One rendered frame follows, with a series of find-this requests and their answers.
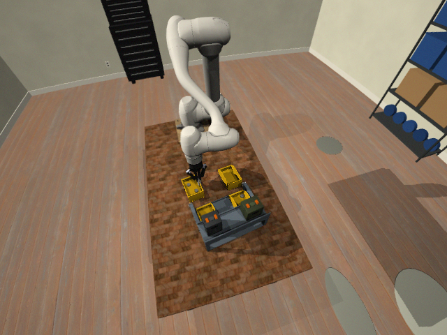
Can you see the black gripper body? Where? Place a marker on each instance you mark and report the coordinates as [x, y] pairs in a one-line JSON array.
[[195, 167]]

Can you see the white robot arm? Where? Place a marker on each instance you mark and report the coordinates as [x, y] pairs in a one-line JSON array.
[[209, 35]]

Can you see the yellow bin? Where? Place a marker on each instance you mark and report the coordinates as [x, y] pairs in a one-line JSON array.
[[192, 195], [236, 199], [230, 177], [205, 209]]

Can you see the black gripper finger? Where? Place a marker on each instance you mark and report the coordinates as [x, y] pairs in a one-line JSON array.
[[201, 174], [193, 177]]

